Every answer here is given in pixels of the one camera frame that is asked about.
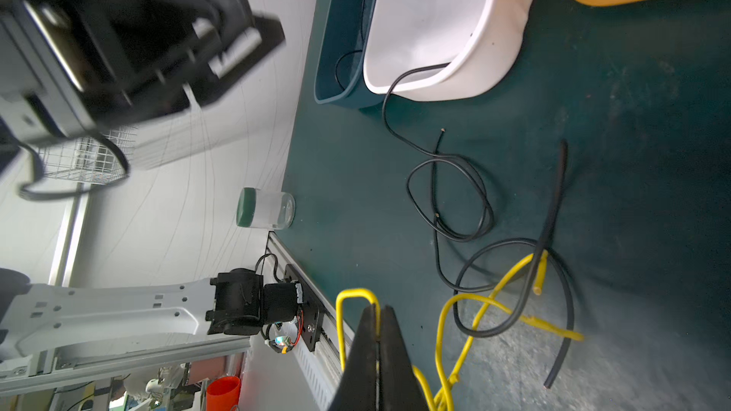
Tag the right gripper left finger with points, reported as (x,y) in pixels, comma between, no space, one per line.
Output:
(358,386)

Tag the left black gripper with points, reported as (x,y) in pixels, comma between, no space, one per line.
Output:
(151,51)

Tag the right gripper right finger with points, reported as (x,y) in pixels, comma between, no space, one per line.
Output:
(399,389)

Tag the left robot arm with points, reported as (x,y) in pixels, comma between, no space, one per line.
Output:
(171,219)

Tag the red plastic goblet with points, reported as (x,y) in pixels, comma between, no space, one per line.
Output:
(223,394)

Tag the green round lid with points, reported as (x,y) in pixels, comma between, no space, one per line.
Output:
(265,209)

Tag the blue plastic bin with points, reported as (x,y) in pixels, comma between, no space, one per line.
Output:
(340,74)

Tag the white plastic bin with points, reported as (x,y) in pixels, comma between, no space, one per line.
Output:
(442,50)

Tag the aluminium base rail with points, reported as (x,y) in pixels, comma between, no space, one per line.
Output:
(171,354)

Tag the white wire basket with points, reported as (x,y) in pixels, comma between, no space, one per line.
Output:
(84,160)

